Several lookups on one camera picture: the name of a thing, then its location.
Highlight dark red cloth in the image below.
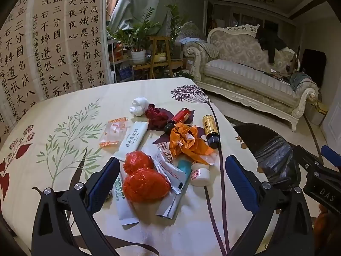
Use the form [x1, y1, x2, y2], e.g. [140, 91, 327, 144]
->
[144, 103, 169, 131]

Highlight small white jar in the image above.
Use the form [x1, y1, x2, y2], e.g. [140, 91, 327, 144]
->
[190, 161, 211, 187]

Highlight plaid wrapper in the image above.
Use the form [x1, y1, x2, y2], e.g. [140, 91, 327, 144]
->
[157, 143, 173, 163]

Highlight ornate cream sofa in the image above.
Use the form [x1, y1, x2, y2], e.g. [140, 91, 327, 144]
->
[182, 24, 319, 132]

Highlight yellow label brown bottle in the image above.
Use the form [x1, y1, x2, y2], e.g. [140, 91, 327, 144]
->
[202, 115, 220, 149]

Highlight small red bag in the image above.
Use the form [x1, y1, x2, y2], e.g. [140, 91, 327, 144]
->
[123, 151, 155, 175]

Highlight teal packet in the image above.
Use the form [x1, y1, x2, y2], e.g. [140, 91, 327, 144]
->
[177, 159, 193, 184]

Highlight floral tablecloth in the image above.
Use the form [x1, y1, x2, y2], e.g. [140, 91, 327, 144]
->
[0, 77, 269, 256]

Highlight grey-green curtain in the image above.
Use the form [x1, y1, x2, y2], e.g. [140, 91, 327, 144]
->
[108, 0, 176, 36]

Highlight person's right forearm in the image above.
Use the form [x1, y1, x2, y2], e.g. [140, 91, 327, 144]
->
[313, 204, 332, 248]

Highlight papers on sofa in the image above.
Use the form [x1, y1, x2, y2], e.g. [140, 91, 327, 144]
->
[264, 69, 291, 82]

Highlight wooden plant stand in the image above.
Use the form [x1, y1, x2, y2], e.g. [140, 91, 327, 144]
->
[133, 36, 185, 79]

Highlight grey box yellow contents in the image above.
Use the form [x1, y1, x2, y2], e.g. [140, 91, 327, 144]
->
[304, 100, 327, 126]

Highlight potted plant white pot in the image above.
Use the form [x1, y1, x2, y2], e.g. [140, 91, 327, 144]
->
[107, 7, 163, 65]

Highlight white door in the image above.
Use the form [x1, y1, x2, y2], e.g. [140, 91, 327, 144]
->
[320, 85, 341, 152]

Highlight clear orange packet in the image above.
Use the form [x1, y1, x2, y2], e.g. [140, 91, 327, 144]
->
[99, 116, 129, 148]

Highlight black-lined trash bin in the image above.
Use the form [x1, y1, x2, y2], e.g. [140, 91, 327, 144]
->
[233, 123, 303, 192]

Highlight dark cabinet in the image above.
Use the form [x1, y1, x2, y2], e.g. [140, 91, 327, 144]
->
[302, 48, 327, 86]

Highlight silver foil packet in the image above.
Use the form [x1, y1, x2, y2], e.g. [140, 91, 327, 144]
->
[155, 189, 184, 219]

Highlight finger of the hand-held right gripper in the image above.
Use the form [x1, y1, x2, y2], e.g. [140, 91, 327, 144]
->
[321, 145, 341, 167]
[292, 145, 324, 174]

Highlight white paper sachet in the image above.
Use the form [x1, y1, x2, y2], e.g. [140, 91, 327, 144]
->
[117, 121, 149, 162]

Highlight striped throw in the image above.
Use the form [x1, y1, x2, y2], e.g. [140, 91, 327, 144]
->
[197, 41, 217, 57]

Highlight calligraphy wall scroll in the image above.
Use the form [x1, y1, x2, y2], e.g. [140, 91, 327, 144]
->
[0, 0, 38, 150]
[32, 0, 72, 98]
[64, 0, 110, 91]

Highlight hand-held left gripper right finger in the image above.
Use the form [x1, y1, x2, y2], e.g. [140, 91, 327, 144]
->
[225, 155, 315, 256]

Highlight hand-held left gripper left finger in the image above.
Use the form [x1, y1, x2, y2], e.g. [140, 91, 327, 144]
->
[31, 156, 121, 256]

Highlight ornate cream armchair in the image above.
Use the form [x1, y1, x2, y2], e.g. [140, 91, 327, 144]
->
[177, 21, 211, 59]

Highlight trailing green plant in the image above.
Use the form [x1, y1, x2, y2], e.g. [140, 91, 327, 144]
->
[170, 68, 195, 80]

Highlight black jacket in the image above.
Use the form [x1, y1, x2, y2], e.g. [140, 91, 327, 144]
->
[254, 28, 289, 64]

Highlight teal cloth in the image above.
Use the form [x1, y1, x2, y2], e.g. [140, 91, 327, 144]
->
[289, 72, 315, 92]

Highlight tall green plant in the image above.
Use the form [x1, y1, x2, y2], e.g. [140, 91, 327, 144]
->
[165, 4, 188, 59]

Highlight orange plastic bag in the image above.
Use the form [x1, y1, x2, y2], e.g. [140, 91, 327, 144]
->
[169, 123, 216, 166]

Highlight large red bag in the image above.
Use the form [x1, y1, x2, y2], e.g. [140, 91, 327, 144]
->
[123, 167, 171, 202]

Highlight white metal shelf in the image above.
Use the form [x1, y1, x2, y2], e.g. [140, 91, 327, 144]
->
[108, 39, 134, 84]

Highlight red label bottle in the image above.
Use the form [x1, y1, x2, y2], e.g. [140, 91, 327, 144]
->
[163, 107, 190, 135]

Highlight white tissue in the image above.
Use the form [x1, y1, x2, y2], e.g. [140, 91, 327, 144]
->
[129, 96, 150, 117]

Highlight white red-printed wrapper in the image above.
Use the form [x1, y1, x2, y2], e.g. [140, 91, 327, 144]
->
[155, 149, 187, 192]

